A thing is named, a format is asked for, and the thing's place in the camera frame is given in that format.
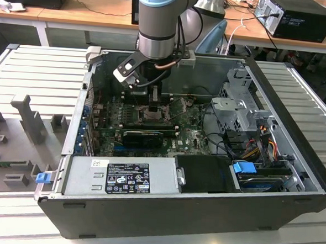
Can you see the blue disk carrier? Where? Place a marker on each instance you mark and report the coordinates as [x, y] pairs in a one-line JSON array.
[[244, 169]]

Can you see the green motherboard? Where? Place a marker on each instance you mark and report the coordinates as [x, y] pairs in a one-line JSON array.
[[189, 145]]

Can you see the hard disk with blue label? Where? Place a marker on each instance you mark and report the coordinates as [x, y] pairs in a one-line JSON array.
[[261, 186]]

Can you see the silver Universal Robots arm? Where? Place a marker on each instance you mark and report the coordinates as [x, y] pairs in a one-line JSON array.
[[158, 16]]

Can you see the blue case latch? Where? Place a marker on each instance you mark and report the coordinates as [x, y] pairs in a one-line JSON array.
[[42, 178]]

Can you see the small upright black box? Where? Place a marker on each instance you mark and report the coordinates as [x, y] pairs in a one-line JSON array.
[[135, 12]]

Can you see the white wrist camera black face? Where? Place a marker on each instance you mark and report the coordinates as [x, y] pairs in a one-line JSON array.
[[119, 74]]

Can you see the silver metal drive cage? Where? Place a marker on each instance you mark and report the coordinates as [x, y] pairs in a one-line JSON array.
[[230, 106]]

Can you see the grey power supply unit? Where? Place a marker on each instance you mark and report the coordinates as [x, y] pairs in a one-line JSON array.
[[79, 177]]

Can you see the CPU socket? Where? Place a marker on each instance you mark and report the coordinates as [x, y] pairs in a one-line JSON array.
[[141, 118]]

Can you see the black open PC case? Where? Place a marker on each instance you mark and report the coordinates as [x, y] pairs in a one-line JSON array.
[[146, 220]]

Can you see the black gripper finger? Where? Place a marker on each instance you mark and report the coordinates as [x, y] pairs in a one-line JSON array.
[[152, 109]]

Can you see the black plastic shroud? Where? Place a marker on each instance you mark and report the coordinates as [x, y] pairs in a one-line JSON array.
[[204, 174]]

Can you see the crumpled white paper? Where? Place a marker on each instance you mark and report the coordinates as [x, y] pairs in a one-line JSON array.
[[9, 6]]

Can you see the grey case corner latch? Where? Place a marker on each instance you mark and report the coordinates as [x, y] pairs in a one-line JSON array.
[[93, 55]]

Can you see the grey parts rack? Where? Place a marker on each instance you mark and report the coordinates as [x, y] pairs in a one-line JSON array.
[[20, 146]]

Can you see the square CPU plate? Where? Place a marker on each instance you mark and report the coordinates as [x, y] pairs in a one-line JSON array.
[[155, 116]]

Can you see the black graphics card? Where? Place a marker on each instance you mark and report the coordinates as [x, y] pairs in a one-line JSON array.
[[142, 139]]

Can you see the black desktop PC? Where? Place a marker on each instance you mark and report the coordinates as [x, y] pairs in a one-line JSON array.
[[304, 25]]

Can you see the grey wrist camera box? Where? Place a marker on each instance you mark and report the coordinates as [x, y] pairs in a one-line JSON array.
[[186, 60]]

